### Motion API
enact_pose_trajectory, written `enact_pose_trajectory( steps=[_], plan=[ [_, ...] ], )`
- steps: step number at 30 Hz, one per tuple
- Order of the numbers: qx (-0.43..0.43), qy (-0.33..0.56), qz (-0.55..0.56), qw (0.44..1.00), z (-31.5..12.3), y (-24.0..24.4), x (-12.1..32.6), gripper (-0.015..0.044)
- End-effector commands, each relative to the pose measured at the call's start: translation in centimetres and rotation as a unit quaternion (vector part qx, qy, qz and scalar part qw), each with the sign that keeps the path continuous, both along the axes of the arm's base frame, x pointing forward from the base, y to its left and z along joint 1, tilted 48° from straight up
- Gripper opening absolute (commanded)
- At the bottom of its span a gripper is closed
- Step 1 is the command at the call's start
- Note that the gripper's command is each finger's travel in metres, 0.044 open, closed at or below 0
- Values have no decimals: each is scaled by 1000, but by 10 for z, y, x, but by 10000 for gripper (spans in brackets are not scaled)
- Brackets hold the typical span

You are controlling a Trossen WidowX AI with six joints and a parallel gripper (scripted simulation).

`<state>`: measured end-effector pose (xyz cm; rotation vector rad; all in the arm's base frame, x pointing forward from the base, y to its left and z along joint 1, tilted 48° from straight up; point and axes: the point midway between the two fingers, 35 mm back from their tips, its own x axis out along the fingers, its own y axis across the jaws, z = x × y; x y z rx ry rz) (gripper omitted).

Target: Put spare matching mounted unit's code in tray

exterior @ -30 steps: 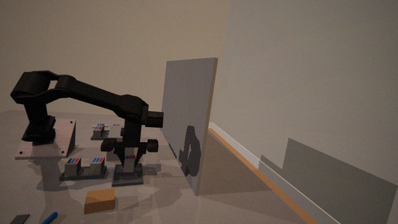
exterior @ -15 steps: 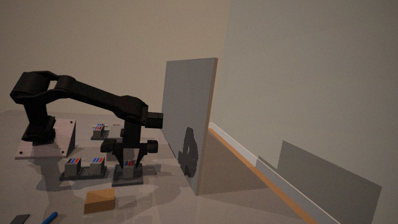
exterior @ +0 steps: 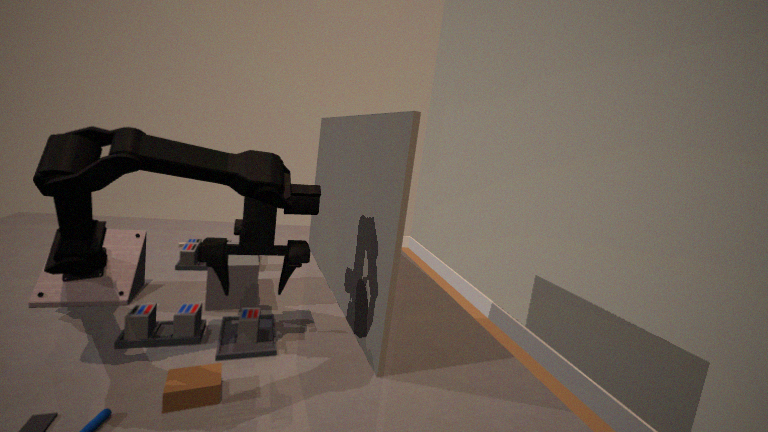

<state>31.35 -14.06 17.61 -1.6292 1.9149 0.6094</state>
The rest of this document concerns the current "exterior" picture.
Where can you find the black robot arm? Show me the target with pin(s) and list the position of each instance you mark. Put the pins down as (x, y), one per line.
(70, 169)

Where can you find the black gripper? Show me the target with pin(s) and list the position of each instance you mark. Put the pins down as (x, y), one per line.
(258, 235)

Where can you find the blue rod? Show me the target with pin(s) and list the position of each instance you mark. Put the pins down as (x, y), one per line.
(97, 421)

